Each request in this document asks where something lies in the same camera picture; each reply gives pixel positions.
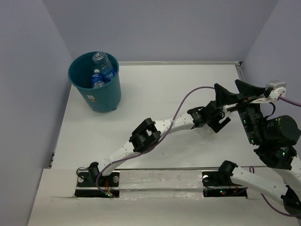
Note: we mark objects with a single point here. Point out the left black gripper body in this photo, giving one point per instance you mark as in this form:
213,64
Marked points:
209,120

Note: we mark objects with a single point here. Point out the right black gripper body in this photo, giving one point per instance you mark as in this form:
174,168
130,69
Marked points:
244,102

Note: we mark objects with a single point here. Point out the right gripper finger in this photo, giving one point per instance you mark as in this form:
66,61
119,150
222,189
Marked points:
247,90
224,97

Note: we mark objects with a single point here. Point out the clear bottle beige label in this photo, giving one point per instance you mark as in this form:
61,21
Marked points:
205,132

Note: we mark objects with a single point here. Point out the Pocari bottle white cap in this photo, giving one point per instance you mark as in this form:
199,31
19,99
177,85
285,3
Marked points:
97,80

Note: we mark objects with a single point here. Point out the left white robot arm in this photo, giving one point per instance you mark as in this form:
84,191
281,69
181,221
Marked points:
150,133

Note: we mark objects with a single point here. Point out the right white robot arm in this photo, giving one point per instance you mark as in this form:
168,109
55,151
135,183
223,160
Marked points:
274,140

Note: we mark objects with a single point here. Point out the teal plastic bin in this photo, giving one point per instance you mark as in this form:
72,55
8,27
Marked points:
102,99

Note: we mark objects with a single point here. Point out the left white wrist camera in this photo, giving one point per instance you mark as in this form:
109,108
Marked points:
229,109

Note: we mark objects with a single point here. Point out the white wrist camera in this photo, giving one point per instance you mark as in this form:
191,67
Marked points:
273,90
229,109

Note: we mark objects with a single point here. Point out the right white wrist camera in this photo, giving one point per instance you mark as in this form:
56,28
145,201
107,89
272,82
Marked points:
273,90

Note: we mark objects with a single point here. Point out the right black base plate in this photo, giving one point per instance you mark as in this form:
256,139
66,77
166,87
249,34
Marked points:
217,185

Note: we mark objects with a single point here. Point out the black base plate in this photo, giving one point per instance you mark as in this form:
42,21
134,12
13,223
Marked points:
108,187
217,185

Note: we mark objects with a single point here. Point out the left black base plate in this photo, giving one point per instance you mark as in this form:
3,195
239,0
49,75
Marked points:
108,187

